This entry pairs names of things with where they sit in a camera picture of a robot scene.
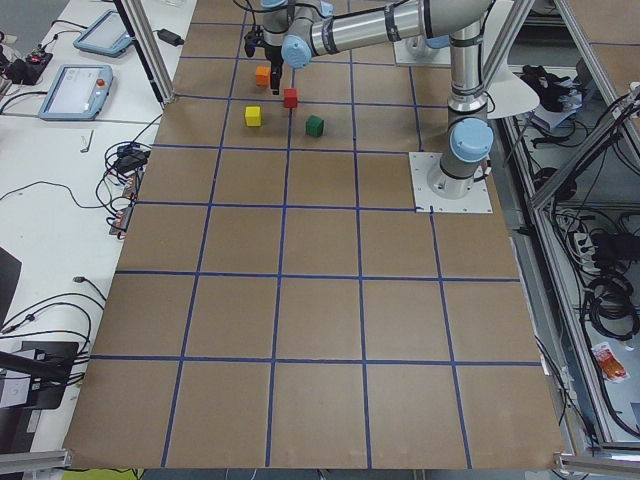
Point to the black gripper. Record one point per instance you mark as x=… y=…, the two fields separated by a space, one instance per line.
x=273 y=56

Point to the red wooden block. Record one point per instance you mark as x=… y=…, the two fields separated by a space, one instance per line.
x=290 y=98

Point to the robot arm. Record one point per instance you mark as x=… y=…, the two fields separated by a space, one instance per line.
x=294 y=32
x=469 y=137

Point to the orange wooden block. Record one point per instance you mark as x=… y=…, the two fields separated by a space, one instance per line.
x=262 y=76

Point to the yellow wooden block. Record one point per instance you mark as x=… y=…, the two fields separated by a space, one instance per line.
x=253 y=116

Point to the green wooden block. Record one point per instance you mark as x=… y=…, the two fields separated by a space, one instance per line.
x=314 y=126

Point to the black power adapter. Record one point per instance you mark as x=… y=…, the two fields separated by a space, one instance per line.
x=170 y=37

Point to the teach pendant far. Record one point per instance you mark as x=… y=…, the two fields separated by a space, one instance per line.
x=107 y=36

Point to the teach pendant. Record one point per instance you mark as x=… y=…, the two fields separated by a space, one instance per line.
x=107 y=36
x=77 y=93

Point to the teach pendant near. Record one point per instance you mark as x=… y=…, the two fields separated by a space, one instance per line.
x=77 y=93

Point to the allen key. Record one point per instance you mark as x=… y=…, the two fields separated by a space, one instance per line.
x=87 y=141

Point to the black monitor stand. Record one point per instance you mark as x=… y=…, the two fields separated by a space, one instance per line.
x=37 y=374

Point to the red snack packet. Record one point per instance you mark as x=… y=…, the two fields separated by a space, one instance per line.
x=611 y=367

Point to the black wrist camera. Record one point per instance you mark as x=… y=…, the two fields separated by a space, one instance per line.
x=253 y=40

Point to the aluminium frame post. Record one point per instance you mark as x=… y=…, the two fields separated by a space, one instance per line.
x=137 y=25

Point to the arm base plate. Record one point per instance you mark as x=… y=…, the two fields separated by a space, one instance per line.
x=435 y=192
x=423 y=52

